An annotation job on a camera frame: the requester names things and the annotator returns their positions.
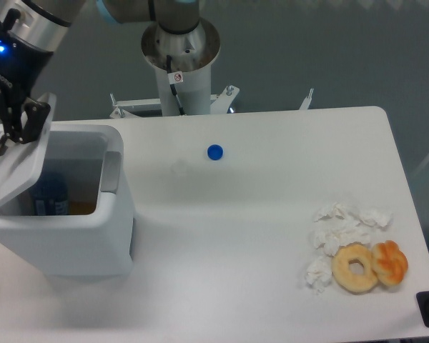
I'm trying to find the large crumpled white tissue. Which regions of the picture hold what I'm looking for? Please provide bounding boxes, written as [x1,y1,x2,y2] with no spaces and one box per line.
[310,202,393,257]

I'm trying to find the white trash can lid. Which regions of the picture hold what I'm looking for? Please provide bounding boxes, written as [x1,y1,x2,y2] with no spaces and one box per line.
[0,93,56,207]

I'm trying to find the clear plastic cap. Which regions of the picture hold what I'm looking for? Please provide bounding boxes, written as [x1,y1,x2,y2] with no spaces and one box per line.
[171,160,189,177]

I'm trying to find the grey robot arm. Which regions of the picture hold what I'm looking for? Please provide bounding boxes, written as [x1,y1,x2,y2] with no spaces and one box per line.
[0,1,206,156]

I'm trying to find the small crumpled white tissue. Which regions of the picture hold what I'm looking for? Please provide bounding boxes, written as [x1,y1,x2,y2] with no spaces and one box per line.
[305,256,332,294]

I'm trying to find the white trash can body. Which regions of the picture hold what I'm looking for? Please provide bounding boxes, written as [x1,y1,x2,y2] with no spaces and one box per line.
[0,123,135,276]

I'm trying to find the white table bracket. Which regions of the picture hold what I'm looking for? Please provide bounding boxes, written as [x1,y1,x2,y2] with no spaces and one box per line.
[299,88,314,111]

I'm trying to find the blue bottle cap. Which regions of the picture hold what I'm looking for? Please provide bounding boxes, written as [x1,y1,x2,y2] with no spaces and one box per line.
[207,144,224,161]

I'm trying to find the ring donut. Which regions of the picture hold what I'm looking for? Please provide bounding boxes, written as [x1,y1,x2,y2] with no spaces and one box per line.
[331,244,378,294]

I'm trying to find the orange glazed pastry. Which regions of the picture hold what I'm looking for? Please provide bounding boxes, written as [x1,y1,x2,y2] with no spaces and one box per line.
[371,240,408,287]

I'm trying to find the blue can in bin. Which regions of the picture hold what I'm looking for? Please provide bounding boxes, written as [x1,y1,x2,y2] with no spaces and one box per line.
[29,172,69,216]

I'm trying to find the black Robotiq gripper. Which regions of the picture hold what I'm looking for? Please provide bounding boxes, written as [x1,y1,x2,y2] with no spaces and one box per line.
[0,17,53,156]

